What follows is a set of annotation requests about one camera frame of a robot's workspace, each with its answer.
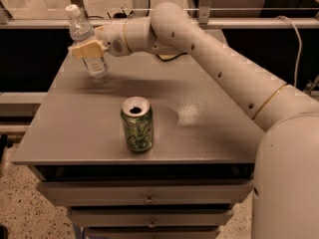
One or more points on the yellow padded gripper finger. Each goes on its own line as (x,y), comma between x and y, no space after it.
(98,31)
(88,49)

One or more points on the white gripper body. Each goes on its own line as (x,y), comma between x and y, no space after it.
(113,38)

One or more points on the clear plastic water bottle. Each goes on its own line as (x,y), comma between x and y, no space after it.
(81,30)

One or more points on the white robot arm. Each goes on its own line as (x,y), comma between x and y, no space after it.
(286,174)

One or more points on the yellow sponge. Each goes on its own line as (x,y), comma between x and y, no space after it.
(167,58)

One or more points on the green soda can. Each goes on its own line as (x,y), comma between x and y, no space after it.
(138,124)

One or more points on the grey drawer cabinet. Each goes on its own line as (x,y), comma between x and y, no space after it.
(153,150)

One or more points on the top grey drawer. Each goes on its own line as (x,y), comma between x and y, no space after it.
(144,193)

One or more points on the grey drawer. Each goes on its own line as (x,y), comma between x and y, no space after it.
(144,193)
(151,217)
(156,233)

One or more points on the middle grey drawer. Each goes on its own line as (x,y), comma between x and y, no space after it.
(151,217)

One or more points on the bottom grey drawer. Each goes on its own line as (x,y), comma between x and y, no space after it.
(156,233)

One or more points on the grey metal rail frame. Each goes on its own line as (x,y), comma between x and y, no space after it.
(50,14)

